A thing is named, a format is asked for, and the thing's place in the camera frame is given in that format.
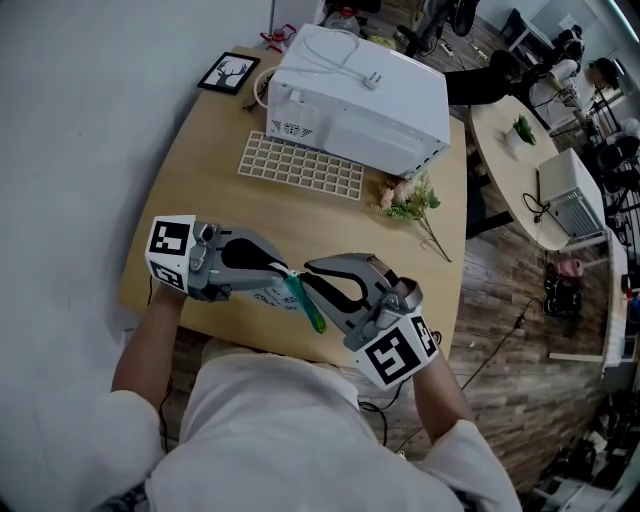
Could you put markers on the dark eyeglasses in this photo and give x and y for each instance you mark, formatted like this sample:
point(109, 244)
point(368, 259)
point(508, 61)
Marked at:
point(252, 105)

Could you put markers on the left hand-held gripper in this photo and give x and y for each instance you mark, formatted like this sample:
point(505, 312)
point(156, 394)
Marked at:
point(170, 250)

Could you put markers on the black framed deer picture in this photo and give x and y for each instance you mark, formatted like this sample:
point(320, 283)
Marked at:
point(229, 73)

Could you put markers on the clear large water bottle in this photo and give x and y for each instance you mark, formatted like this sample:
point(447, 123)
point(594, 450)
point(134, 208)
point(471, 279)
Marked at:
point(342, 21)

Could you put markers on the pink bag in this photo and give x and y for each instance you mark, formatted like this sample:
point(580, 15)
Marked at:
point(570, 267)

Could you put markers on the artificial flower sprig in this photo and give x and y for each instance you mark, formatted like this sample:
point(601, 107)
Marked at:
point(407, 202)

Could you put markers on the white grid tray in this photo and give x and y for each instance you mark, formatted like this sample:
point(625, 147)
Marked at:
point(300, 165)

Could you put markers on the black office chair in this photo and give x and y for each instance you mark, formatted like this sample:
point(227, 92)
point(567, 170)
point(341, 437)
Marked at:
point(480, 80)

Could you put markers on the long white desk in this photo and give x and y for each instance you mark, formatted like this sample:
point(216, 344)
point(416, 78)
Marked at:
point(617, 310)

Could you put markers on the person's white shirt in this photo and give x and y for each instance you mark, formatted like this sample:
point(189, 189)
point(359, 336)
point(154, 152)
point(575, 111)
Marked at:
point(290, 440)

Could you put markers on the black bag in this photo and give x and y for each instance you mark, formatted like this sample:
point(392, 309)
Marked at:
point(562, 297)

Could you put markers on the small potted green plant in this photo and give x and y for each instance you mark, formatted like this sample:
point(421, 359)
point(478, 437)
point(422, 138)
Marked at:
point(520, 132)

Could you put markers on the person's right forearm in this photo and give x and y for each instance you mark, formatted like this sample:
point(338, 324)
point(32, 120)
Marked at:
point(440, 400)

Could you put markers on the person's left forearm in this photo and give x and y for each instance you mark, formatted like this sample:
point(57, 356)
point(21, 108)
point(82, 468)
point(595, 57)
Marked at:
point(145, 345)

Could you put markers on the round wooden table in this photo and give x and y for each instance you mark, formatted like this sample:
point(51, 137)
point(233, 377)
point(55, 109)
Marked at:
point(505, 175)

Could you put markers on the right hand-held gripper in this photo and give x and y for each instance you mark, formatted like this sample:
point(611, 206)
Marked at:
point(395, 350)

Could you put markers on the small white microwave oven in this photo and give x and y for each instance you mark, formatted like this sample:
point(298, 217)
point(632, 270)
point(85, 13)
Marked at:
point(570, 185)

